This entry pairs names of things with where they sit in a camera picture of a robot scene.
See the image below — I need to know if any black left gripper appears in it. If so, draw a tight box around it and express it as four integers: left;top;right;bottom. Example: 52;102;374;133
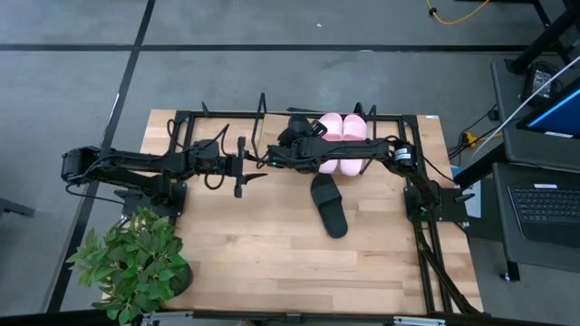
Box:
219;136;268;199

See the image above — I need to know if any pink foam slide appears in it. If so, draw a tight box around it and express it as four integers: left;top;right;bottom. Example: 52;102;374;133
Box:
340;113;369;177
318;112;344;175

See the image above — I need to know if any green potted plant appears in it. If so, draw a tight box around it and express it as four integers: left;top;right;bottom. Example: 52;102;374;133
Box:
65;206;195;326

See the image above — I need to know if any black rig beam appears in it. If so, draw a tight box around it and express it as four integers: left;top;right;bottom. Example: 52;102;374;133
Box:
0;309;580;326

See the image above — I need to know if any dark chair leg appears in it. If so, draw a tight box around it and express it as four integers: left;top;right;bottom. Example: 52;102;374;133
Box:
0;197;36;219

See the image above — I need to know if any black power adapter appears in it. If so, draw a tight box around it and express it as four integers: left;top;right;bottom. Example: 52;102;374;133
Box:
520;61;564;106

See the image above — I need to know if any dark grey laptop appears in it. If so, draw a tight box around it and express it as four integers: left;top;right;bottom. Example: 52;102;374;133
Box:
492;161;580;273

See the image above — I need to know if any monitor with blue screen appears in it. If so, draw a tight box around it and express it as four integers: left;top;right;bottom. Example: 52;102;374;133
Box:
516;76;580;140

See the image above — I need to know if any black stand leg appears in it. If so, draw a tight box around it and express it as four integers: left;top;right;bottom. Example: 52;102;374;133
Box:
504;0;580;76

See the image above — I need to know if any black camera cable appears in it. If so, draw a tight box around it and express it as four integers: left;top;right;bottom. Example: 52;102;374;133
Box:
165;118;231;191
252;151;278;171

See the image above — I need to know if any black wire shoe shelf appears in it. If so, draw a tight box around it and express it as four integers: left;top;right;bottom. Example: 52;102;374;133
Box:
198;92;380;178

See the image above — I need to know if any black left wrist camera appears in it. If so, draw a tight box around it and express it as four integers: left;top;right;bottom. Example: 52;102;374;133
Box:
192;139;223;158

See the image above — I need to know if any black table frame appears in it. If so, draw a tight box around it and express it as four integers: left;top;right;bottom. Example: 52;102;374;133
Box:
165;110;485;317

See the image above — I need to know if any black cable bundle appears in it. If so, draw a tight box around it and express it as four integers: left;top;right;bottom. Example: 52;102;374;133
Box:
446;103;499;160

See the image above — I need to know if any yellow cable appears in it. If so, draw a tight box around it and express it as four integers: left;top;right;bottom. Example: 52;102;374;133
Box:
424;0;491;26

